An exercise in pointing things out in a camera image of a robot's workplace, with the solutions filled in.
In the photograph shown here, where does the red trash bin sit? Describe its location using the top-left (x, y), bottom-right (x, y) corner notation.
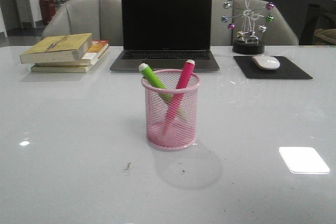
top-left (39, 0), bottom-right (56, 25)

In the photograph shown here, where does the grey armchair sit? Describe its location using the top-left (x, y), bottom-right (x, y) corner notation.
top-left (211, 0), bottom-right (299, 46)
top-left (41, 0), bottom-right (123, 46)

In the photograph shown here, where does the white computer mouse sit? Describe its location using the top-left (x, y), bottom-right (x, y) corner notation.
top-left (252, 55), bottom-right (280, 70)

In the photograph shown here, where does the ferris wheel desk ornament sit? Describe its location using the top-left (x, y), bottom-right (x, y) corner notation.
top-left (221, 0), bottom-right (276, 55)

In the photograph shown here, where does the right grey armchair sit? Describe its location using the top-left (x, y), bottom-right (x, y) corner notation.
top-left (211, 0), bottom-right (299, 46)

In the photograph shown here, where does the black mouse pad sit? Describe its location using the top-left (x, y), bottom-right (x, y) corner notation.
top-left (234, 56), bottom-right (313, 80)

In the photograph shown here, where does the yellow top book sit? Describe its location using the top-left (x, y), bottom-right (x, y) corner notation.
top-left (20, 33), bottom-right (92, 63)

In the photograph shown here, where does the black box appliance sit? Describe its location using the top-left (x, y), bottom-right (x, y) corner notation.
top-left (299, 0), bottom-right (335, 45)

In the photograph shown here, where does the bottom beige book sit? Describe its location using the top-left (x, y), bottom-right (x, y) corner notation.
top-left (30, 50), bottom-right (108, 73)

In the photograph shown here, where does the pink pen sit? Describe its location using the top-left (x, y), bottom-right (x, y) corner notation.
top-left (163, 59), bottom-right (195, 135)

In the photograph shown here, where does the green pen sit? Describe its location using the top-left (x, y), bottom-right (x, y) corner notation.
top-left (139, 63), bottom-right (172, 105)

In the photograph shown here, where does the left grey armchair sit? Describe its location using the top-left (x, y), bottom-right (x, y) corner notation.
top-left (41, 0), bottom-right (123, 46)

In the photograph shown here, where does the grey laptop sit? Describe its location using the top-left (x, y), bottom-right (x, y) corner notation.
top-left (110, 0), bottom-right (219, 72)

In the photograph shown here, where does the pink mesh pen holder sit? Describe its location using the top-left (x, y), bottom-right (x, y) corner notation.
top-left (141, 69), bottom-right (201, 150)

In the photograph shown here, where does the orange cover book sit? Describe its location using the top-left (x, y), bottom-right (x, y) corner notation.
top-left (36, 40), bottom-right (109, 67)

